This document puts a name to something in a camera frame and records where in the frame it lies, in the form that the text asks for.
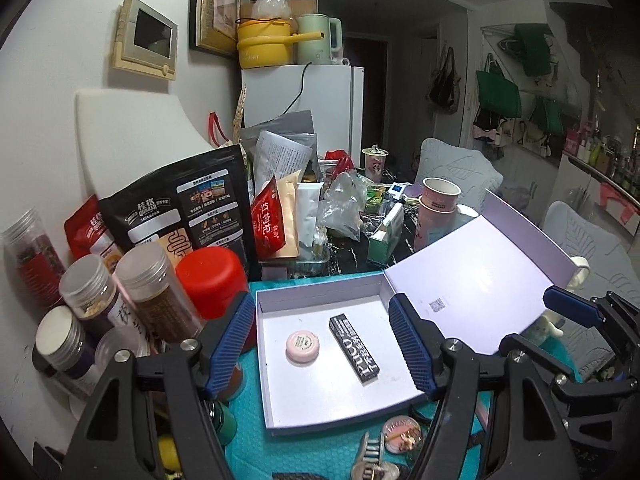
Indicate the green tote bag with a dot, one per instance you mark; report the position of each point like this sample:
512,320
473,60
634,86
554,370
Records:
497,92
532,42
547,115

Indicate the tall jar red contents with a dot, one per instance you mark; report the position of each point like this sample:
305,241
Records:
32,260

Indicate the grey mailing bag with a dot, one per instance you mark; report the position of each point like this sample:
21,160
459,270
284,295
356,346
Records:
285,122

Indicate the beige pouch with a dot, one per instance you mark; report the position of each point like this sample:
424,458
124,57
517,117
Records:
289,210

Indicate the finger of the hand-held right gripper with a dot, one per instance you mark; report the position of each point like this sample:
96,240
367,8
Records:
570,305
555,367

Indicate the red berry pouch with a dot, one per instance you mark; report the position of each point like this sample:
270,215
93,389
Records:
267,220

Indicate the small red pouch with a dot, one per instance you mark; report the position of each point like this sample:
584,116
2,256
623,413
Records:
87,225

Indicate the pink round compact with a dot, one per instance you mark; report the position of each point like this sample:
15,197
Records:
301,347

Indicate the yellow round object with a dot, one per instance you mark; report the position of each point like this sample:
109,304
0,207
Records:
167,452

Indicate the printed paper sheet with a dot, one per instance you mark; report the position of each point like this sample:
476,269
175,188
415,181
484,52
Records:
277,155

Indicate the green and white carton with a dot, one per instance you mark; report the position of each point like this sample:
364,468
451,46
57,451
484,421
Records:
385,235

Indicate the patterned round pocket mirror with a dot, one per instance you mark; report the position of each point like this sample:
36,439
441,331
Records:
402,435

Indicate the white foam board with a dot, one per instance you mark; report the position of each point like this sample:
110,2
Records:
130,130

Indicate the green snack packet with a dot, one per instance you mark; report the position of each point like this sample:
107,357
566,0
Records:
377,200

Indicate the gold picture frame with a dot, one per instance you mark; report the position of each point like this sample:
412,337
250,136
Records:
217,5

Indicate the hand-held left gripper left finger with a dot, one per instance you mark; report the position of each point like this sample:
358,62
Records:
235,340

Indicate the brown contents silver lid jar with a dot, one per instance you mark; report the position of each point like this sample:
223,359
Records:
155,305

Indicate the yellow pot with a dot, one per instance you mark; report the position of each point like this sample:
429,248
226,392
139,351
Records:
262,42

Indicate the red lid jar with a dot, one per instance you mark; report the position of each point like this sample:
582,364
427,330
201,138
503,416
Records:
212,280

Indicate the small device blue screen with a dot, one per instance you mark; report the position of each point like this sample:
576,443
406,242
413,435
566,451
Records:
396,190

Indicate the wall intercom panel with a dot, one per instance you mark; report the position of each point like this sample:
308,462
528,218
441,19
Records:
145,37

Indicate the black printed pouch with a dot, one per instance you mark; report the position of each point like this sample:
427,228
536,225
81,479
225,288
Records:
165,210

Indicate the dark hanging bags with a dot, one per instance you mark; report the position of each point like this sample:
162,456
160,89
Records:
442,85

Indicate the row of bottles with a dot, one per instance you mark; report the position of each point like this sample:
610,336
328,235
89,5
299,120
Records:
605,150

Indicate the red snack packet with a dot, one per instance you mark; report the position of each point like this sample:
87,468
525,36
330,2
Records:
340,160

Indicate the pink paper cup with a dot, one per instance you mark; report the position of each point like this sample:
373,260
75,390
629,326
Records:
440,195
432,227

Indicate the clear plastic bag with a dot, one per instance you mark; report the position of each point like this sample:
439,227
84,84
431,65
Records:
342,205

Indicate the pale green kettle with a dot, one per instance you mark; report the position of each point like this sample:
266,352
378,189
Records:
317,37

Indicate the pale green water bottle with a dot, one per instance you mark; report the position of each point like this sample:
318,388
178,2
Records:
580,272

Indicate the white quilted chair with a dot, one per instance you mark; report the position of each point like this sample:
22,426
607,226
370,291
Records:
460,170
580,240

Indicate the white fridge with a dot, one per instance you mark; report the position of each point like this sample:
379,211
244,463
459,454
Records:
330,105

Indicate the purple silver lid jar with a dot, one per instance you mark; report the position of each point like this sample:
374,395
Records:
57,340

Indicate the dark label silver lid jar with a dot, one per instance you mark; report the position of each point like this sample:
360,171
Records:
87,285

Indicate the white gift box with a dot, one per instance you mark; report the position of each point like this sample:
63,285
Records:
320,385

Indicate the clear plastic tray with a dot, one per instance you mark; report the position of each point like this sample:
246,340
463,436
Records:
300,265

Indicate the black printed cosmetic box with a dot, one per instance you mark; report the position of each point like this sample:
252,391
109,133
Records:
355,350

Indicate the sealed milk tea cup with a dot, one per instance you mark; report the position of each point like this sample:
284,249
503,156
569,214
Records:
375,162

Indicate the crumpled translucent bag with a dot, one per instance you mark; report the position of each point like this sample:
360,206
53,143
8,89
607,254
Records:
270,7

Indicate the pink paper sheet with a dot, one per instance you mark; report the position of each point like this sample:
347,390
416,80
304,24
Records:
612,202

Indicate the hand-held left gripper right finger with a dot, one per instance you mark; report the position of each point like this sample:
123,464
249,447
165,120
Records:
410,345

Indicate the clear lid spice jar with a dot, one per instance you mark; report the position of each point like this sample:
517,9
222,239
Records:
117,347

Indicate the hanging beige bags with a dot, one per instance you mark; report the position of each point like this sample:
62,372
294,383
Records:
490,130

